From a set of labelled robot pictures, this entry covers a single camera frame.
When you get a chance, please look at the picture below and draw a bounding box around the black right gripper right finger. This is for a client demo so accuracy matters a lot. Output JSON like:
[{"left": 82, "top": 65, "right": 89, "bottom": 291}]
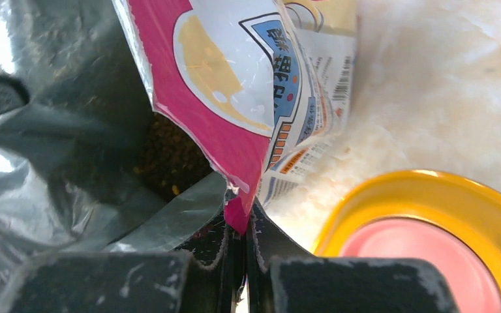
[{"left": 246, "top": 201, "right": 459, "bottom": 312}]

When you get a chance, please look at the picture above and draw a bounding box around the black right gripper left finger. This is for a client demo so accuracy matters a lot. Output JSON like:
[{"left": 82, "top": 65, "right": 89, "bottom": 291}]
[{"left": 0, "top": 215, "right": 244, "bottom": 312}]

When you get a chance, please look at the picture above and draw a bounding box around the pink pet food bag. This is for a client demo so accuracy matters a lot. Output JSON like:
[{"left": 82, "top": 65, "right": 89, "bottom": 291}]
[{"left": 0, "top": 1, "right": 357, "bottom": 294}]

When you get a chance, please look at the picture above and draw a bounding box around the brown pet food kibble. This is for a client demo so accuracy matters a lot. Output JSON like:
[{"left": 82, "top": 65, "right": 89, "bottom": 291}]
[{"left": 134, "top": 113, "right": 213, "bottom": 201}]

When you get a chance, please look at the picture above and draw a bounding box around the pink food bowl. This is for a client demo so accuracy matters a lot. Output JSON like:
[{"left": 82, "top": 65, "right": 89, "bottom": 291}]
[{"left": 339, "top": 218, "right": 501, "bottom": 313}]

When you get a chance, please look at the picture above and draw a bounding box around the yellow double pet feeder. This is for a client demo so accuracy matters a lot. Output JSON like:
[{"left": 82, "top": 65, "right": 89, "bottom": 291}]
[{"left": 311, "top": 169, "right": 501, "bottom": 313}]

